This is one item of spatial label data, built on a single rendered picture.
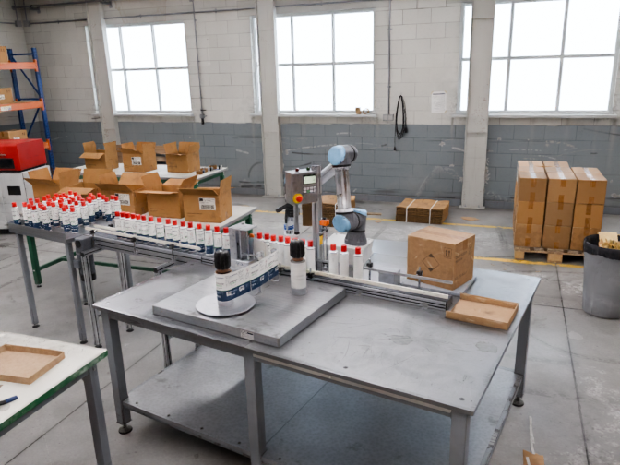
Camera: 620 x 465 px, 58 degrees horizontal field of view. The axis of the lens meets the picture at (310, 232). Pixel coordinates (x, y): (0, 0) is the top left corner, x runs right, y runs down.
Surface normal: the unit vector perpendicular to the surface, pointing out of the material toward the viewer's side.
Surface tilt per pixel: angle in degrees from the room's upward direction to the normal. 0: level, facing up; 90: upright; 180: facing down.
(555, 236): 90
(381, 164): 90
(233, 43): 90
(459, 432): 90
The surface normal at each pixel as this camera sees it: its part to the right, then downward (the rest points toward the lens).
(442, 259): -0.67, 0.23
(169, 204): -0.32, 0.28
